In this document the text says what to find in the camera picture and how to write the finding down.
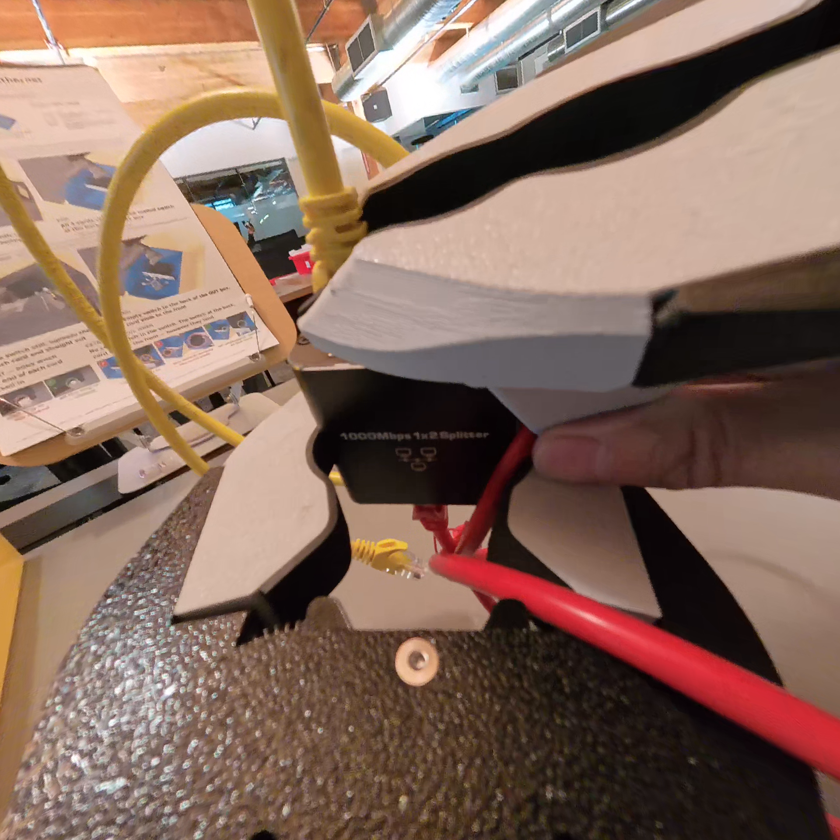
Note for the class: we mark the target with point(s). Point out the person's right hand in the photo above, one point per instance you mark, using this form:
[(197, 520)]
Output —
[(722, 439)]

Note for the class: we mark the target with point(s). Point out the yellow plastic bin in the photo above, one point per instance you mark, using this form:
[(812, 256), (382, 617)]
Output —
[(8, 617)]

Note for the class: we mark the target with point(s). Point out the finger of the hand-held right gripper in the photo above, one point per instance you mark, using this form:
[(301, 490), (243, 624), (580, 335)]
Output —
[(590, 72), (558, 262)]

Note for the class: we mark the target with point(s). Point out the black ethernet splitter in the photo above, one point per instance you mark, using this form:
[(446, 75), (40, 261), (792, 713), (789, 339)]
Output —
[(407, 407)]

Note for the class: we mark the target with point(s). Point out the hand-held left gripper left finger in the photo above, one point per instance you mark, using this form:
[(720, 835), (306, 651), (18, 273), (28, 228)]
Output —
[(262, 518)]

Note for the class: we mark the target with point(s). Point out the black wall speaker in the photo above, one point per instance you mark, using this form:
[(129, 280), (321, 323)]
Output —
[(376, 105)]

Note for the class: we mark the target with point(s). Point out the wide metal air duct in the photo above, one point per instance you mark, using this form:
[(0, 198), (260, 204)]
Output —
[(407, 33)]

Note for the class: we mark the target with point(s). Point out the instruction sheet on clipboard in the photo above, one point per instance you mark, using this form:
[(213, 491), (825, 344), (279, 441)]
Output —
[(262, 289)]

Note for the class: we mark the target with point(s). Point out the red plastic bin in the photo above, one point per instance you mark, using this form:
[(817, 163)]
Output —
[(303, 259)]

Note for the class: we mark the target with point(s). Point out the wooden work table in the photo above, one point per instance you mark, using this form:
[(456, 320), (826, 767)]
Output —
[(292, 285)]

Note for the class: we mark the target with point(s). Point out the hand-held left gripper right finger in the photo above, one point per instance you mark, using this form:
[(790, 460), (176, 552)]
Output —
[(584, 544)]

